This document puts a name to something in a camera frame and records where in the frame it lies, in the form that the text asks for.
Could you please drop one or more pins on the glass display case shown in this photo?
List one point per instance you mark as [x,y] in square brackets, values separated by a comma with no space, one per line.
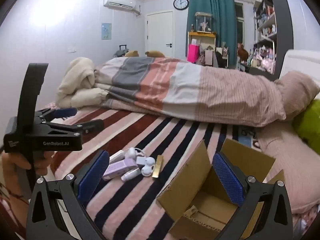
[203,22]

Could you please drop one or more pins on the white wall switch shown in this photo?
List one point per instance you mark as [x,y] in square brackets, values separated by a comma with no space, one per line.
[72,49]

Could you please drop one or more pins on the person's left hand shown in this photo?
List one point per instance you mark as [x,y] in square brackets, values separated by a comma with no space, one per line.
[13,170]

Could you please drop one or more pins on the green plush toy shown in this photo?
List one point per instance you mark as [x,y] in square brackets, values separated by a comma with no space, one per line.
[308,125]

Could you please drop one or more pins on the plain pink pillow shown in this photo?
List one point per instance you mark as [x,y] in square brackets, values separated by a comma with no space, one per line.
[287,155]

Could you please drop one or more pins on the dark bookshelf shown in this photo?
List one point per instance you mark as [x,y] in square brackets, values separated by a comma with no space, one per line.
[282,25]

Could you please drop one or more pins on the cream fleece blanket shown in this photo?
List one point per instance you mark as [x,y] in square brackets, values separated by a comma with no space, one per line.
[77,80]

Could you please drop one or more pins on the white headboard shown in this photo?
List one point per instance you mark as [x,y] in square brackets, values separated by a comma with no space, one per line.
[302,62]

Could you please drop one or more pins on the yellow shelf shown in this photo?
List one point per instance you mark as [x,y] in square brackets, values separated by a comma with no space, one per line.
[201,34]

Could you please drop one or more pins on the round wall clock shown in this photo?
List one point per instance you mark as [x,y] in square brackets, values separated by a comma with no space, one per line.
[181,3]

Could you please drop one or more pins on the white air conditioner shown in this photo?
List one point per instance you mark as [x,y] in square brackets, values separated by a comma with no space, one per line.
[120,3]

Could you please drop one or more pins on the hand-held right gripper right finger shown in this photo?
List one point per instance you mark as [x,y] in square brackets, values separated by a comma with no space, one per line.
[229,182]

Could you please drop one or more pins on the white door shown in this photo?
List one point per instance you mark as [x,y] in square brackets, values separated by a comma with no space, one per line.
[160,32]

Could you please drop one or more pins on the white rounded bottle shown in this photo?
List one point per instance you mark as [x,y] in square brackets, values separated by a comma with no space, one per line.
[117,156]

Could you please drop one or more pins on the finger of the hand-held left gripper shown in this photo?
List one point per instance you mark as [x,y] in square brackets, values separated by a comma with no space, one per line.
[90,126]
[63,112]

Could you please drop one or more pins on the pink grey striped quilt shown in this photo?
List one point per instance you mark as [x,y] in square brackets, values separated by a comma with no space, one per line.
[175,87]

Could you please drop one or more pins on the brown plush toy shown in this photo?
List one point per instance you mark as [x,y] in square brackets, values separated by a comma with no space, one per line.
[132,53]
[155,54]

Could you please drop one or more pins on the white round earphone case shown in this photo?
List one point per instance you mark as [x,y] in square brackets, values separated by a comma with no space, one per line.
[132,152]

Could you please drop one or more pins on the purple carton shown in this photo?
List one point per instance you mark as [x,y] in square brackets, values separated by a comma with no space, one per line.
[118,168]

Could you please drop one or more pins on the brown cardboard box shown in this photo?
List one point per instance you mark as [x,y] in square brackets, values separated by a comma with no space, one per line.
[190,180]

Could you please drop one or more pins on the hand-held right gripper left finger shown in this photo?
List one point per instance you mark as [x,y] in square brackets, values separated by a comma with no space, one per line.
[93,177]

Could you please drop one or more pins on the window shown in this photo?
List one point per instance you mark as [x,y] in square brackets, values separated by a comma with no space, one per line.
[239,22]

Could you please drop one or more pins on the dark suitcase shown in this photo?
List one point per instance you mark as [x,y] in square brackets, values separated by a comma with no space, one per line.
[121,52]

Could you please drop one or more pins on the white round-lobed device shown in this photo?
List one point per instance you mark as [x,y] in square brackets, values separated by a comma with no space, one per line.
[147,166]

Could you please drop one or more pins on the bright pink bag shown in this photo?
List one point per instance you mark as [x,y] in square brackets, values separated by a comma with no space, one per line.
[193,53]

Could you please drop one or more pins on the pink heart-print cloth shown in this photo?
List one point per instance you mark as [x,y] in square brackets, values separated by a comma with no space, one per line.
[308,220]

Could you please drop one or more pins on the striped plush blanket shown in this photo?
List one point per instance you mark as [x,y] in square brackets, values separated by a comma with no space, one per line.
[140,135]

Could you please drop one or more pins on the reddish brown plush figure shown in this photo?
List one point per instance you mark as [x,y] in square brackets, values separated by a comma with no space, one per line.
[243,52]

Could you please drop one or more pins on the teal curtain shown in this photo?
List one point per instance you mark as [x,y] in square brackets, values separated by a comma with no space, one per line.
[222,25]

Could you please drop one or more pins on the pale blue wall poster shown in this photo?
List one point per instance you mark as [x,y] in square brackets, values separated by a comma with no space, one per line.
[106,31]

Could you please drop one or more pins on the pink pinstriped pillow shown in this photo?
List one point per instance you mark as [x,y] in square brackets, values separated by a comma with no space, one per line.
[297,92]

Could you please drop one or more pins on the gold stick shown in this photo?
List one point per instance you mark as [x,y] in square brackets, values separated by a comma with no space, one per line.
[157,167]

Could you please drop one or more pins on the grey bag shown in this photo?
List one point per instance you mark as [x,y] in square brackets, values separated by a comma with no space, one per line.
[209,57]

